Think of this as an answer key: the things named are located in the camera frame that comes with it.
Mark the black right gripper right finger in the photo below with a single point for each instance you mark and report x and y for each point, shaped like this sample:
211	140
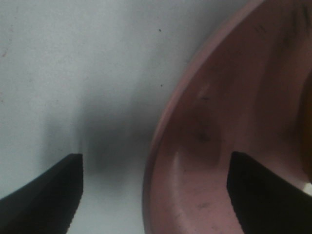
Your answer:
263	202

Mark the burger with lettuce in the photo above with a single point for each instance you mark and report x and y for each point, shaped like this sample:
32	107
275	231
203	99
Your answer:
306	97

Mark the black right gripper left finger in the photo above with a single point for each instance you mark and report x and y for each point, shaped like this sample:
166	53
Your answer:
47	204

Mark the pink round plate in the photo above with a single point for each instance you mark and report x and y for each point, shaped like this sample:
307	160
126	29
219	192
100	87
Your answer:
240	93

